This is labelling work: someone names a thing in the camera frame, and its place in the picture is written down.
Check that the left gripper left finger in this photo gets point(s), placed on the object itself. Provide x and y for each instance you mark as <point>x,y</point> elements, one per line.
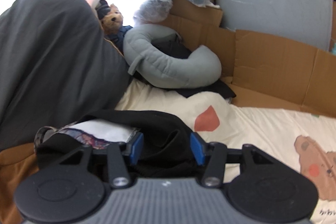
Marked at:
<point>120,158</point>

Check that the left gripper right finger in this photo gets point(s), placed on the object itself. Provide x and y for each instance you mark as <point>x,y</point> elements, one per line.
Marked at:
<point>212,157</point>

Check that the black bear patchwork shorts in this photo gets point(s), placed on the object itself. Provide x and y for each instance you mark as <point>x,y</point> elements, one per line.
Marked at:
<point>166,151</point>

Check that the grey neck pillow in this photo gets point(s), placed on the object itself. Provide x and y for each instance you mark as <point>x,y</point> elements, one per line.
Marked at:
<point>201,68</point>

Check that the cream bear print bedsheet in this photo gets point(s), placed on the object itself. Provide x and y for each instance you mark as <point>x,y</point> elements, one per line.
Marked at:
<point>303,141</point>

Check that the brown cardboard sheet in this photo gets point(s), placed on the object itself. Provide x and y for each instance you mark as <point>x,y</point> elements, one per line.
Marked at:
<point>263,70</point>

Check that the brown garment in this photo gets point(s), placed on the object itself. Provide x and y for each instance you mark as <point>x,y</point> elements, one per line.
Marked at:
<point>17,163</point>

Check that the dark grey pillow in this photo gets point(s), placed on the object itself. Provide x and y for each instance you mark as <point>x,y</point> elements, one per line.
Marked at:
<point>56,67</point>

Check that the teddy bear plush toy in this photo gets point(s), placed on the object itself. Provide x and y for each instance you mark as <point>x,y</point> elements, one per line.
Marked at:
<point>111,21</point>

